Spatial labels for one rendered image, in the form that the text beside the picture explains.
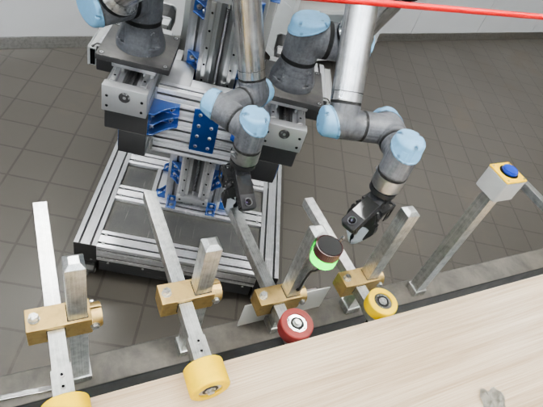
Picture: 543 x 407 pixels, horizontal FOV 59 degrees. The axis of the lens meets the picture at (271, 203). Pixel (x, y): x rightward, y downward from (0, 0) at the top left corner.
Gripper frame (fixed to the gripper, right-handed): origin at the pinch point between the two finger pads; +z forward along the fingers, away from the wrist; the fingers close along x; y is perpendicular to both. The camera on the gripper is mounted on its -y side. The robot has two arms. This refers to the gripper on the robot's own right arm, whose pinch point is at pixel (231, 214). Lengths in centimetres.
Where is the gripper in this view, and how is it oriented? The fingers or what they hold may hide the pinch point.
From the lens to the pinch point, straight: 141.1
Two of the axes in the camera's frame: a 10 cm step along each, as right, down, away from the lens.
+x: -8.9, 1.1, -4.3
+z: -2.5, 6.7, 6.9
